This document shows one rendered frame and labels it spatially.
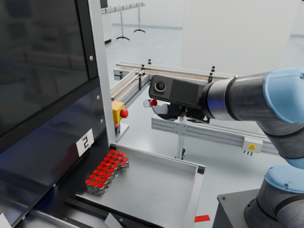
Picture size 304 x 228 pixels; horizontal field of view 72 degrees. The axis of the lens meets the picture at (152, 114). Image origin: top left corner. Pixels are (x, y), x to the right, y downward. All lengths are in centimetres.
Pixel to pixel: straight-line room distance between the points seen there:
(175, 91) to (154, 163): 48
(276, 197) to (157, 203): 34
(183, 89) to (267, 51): 164
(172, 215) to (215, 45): 158
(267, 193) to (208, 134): 100
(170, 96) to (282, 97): 19
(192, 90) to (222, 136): 127
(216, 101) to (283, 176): 41
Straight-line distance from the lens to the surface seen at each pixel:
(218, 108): 37
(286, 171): 74
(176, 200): 74
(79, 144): 73
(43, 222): 76
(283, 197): 70
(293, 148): 39
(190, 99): 41
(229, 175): 211
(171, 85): 41
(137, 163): 84
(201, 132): 168
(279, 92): 31
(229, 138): 168
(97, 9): 74
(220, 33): 198
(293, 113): 32
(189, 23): 200
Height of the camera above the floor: 148
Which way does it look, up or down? 32 degrees down
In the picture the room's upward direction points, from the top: straight up
